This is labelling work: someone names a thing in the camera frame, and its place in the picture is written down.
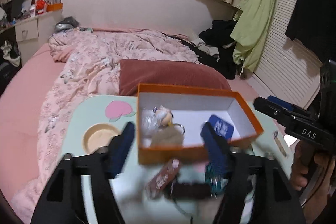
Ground clear figure toy keychain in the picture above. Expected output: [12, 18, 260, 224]
[140, 106, 176, 135]

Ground black clothes pile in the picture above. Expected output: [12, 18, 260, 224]
[181, 20, 238, 80]

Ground black bag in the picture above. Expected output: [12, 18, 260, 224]
[0, 40, 23, 89]

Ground mint cartoon lap table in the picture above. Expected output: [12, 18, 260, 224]
[62, 94, 294, 224]

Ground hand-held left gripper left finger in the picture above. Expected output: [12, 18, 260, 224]
[31, 121, 135, 224]

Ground dark red packet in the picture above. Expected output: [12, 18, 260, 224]
[146, 158, 183, 198]

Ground white drawer cabinet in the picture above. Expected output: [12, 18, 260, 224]
[14, 10, 62, 64]

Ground blue printed packet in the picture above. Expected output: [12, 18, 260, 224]
[205, 114, 235, 142]

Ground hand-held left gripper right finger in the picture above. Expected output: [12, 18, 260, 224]
[200, 122, 306, 224]

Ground pink bed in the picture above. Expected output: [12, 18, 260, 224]
[0, 27, 260, 203]

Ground black hanging garment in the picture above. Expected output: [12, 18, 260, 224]
[285, 0, 336, 56]

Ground black rectangular pouch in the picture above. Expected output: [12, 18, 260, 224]
[164, 182, 212, 199]

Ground beige crumpled garment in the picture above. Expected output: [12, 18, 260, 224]
[190, 35, 221, 56]

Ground light green hanging garment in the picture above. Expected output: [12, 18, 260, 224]
[230, 0, 284, 73]

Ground beige furry plush keychain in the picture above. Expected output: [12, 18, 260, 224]
[151, 126, 185, 147]

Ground dark teal patterned packet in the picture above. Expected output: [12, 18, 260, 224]
[204, 162, 229, 197]

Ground small orange shelf box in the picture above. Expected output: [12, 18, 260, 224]
[46, 3, 63, 12]

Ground red shelf package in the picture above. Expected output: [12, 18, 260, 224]
[35, 0, 48, 15]

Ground white louvered closet door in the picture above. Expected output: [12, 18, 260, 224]
[247, 0, 326, 109]

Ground person's right hand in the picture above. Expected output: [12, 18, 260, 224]
[289, 140, 336, 191]

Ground orange cardboard box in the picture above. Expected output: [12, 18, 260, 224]
[137, 83, 264, 165]

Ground pink printed blanket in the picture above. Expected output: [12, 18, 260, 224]
[10, 28, 200, 224]

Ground grey bundled cloth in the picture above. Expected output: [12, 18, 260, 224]
[54, 17, 79, 33]

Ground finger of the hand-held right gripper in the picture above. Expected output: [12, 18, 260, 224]
[253, 97, 290, 125]
[267, 95, 303, 116]

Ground red ribbed pillow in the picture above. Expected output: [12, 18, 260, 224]
[119, 59, 231, 96]

